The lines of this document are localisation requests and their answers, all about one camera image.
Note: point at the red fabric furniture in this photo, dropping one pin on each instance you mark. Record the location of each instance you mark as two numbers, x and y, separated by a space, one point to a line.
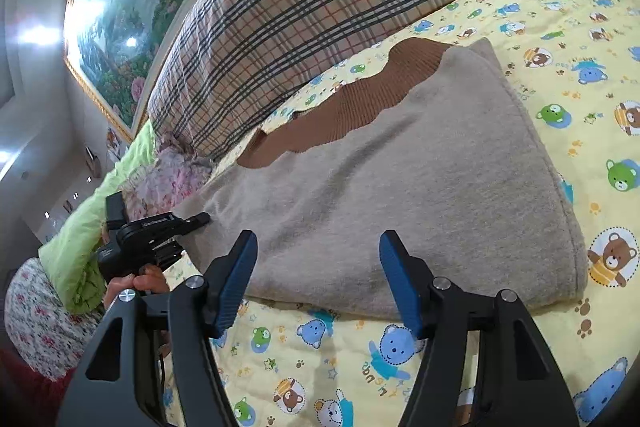
44 396

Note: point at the beige brown knit sweater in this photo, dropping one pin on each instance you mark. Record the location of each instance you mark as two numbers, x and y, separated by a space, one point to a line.
437 148

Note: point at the person's left hand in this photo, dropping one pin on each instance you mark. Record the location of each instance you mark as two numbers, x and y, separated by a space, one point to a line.
151 278

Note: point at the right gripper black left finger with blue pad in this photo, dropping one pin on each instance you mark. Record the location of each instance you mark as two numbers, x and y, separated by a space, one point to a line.
117 382

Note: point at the lime green pillow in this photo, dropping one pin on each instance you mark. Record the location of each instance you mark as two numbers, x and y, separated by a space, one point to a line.
68 259

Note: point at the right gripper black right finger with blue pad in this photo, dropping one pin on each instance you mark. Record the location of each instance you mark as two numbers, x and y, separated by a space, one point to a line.
517 381

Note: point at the pink floral ruffled pillow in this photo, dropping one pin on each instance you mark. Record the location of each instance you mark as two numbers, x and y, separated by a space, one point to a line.
161 186

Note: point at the white red floral cushion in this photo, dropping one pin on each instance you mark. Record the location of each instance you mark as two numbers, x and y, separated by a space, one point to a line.
49 339

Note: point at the yellow cartoon bear bedsheet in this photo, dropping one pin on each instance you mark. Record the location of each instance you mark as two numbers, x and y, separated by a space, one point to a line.
574 66

